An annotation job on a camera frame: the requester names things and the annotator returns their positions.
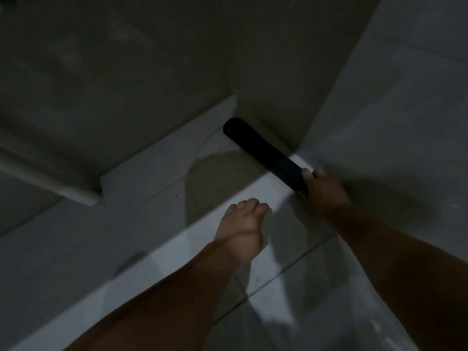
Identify person's left hand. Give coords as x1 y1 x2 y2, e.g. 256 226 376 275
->
214 198 270 267

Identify person's right hand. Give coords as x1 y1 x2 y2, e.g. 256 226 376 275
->
297 167 352 221

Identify black bar tool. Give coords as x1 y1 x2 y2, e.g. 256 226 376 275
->
223 117 310 196

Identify person's left forearm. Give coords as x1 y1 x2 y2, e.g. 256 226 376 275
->
65 240 245 351

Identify person's right forearm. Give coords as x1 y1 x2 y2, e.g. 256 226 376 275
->
329 202 468 351

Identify white door frame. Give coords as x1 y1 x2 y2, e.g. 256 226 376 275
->
0 148 104 207

